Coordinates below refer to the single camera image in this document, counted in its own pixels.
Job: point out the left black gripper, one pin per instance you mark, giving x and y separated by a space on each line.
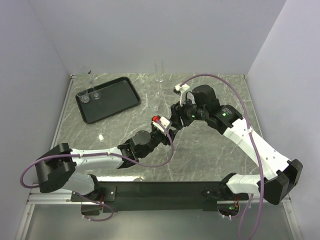
164 139

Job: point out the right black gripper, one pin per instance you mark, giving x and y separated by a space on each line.
175 118

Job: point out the small clear tumbler glass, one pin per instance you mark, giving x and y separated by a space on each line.
83 96

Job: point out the clear stemmed wine glass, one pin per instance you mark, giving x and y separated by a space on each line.
88 76

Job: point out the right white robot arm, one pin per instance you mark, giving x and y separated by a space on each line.
278 174

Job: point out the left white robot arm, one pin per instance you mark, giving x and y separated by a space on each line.
62 167

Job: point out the black plastic tray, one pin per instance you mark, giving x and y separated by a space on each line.
117 96

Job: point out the small clear shot glass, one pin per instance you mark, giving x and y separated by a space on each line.
155 104

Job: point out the tall clear cylinder glass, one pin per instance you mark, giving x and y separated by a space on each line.
159 70

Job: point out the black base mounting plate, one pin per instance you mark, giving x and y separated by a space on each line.
155 196

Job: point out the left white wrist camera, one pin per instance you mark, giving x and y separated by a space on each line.
161 123

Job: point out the aluminium frame rail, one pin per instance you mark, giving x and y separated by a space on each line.
29 208

